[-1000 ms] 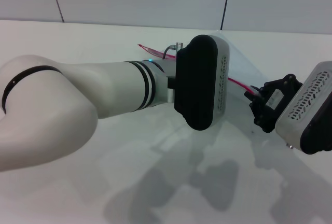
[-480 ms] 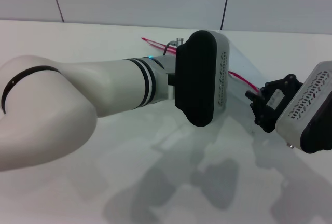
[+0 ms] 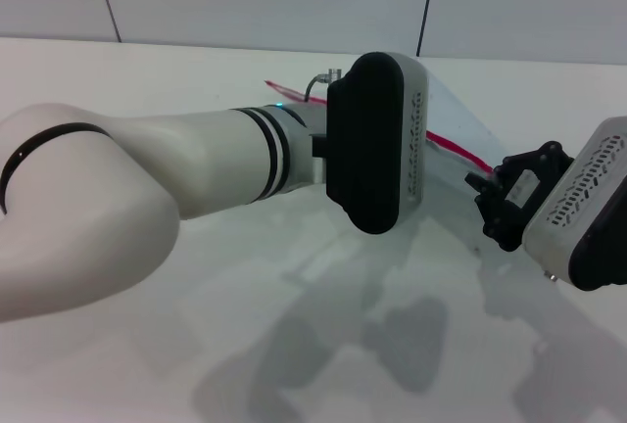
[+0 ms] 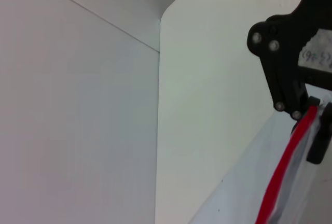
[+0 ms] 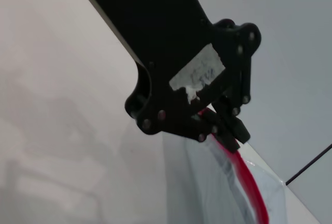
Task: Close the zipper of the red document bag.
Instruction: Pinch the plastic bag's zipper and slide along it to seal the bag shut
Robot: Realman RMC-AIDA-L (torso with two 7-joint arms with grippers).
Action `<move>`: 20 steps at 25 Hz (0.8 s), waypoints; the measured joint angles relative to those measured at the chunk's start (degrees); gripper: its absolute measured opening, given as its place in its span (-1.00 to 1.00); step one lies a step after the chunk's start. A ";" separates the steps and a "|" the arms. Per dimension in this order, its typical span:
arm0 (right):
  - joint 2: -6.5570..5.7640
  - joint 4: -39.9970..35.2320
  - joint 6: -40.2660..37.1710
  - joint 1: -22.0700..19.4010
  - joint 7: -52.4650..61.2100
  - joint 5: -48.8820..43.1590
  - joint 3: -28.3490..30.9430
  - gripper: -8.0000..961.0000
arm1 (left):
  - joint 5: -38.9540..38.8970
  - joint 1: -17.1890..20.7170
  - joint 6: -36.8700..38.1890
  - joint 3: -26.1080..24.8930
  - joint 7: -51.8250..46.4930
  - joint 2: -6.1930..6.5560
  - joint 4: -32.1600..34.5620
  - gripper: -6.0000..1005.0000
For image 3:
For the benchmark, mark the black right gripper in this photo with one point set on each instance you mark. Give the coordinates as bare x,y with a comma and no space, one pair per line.
531,198

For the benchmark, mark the clear document bag red zip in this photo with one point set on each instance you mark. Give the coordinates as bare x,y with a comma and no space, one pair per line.
455,119

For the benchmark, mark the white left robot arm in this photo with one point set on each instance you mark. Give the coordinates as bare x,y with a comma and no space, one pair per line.
147,183

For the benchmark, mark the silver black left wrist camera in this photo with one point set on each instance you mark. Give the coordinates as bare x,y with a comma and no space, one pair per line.
372,149

